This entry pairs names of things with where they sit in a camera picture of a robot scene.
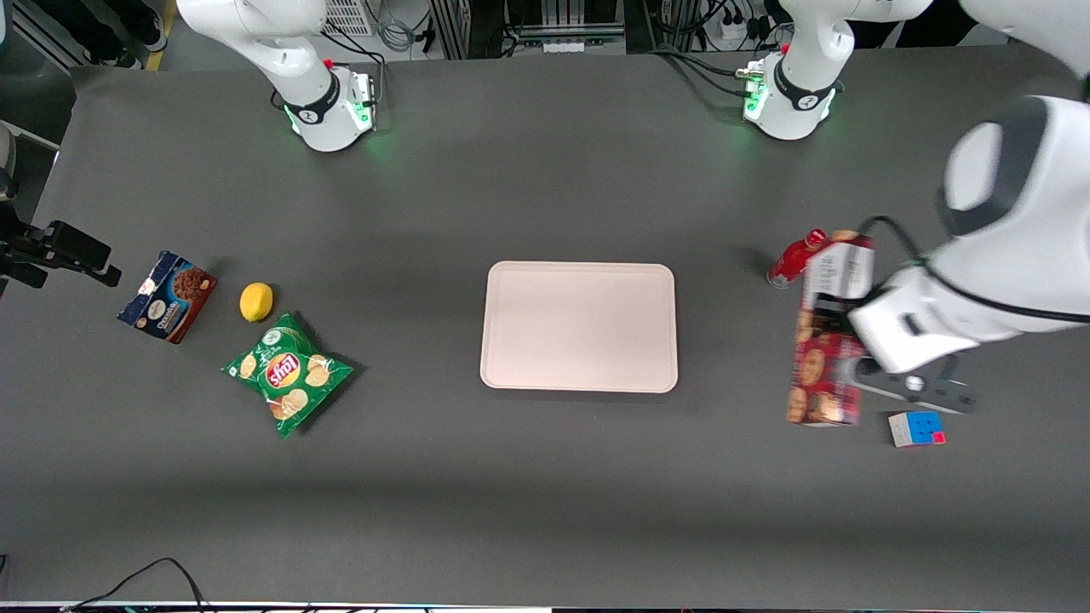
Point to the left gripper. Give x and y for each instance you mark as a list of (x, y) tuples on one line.
[(830, 311)]

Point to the red tartan cookie box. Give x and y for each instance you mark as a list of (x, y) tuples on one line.
[(817, 370)]

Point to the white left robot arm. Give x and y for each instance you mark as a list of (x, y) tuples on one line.
[(1043, 196)]

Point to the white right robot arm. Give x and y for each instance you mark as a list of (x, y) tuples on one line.
[(317, 109)]

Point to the blue chocolate cookie box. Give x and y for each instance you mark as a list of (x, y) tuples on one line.
[(170, 298)]

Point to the cream plastic tray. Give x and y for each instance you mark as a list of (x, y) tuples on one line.
[(579, 328)]

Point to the white vented box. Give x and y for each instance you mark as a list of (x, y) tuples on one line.
[(349, 15)]

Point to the red bottle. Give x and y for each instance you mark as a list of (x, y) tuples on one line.
[(788, 266)]

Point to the colourful puzzle cube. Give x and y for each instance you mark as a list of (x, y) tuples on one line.
[(918, 428)]

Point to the yellow lemon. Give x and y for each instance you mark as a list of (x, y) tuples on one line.
[(256, 302)]

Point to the black sneaker white sole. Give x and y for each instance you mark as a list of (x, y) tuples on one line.
[(119, 58), (155, 34)]

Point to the green chips bag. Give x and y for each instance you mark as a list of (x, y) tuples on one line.
[(288, 375)]

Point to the white power strip with plugs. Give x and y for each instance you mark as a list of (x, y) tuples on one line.
[(742, 25)]

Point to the small white power strip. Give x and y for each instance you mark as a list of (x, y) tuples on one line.
[(564, 46)]

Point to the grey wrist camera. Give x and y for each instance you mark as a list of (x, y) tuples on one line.
[(928, 393)]

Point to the aluminium frame rack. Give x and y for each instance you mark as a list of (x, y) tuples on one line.
[(528, 21)]

